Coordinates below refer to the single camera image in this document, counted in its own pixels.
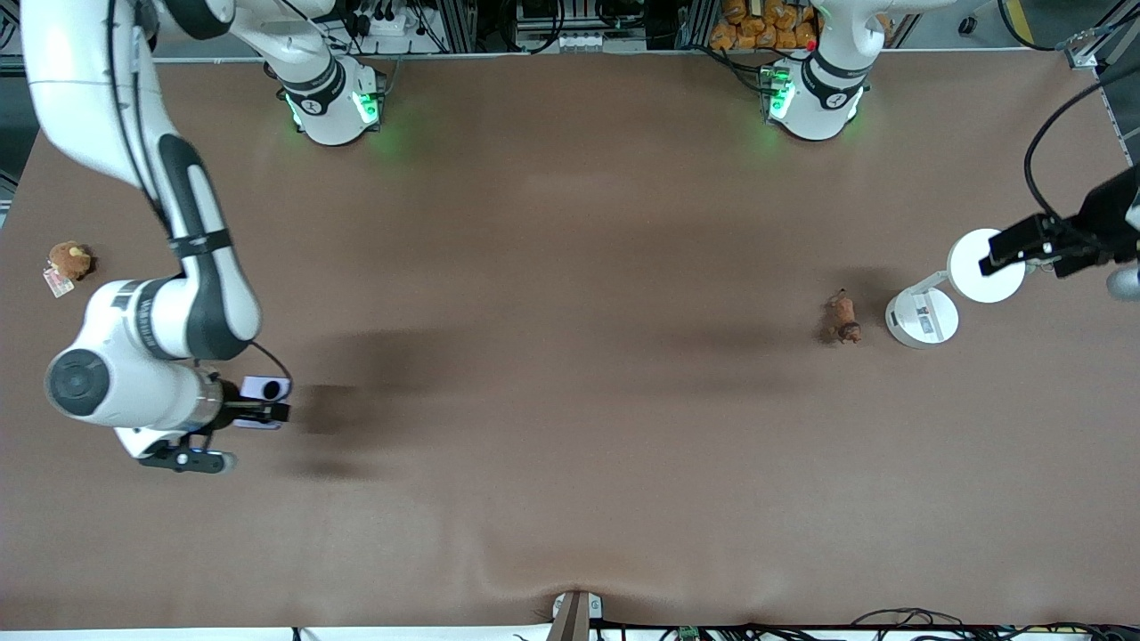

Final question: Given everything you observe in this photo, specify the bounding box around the brown lion statue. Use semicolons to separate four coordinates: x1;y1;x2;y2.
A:
821;288;863;345

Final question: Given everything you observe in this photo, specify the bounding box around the aluminium frame profile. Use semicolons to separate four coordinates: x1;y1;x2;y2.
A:
1064;0;1140;69

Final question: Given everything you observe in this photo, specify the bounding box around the black cable bundle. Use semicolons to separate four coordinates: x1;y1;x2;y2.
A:
851;608;1140;641

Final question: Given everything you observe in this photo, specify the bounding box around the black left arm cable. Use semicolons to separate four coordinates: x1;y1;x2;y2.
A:
1023;82;1140;221

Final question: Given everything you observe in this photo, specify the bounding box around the orange packaged goods pile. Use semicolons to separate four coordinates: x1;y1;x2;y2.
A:
708;0;820;52

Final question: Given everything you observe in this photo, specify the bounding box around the brown plush toy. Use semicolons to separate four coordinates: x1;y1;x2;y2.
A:
48;241;94;281

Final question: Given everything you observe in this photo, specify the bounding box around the lilac flip phone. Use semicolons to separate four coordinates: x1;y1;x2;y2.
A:
235;376;293;432

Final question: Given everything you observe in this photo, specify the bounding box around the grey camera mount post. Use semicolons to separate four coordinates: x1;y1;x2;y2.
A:
545;590;605;641

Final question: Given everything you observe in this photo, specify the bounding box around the white power strip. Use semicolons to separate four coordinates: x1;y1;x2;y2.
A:
343;7;411;41

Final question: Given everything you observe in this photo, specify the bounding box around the white desk lamp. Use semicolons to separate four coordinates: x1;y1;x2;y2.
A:
884;228;1027;349

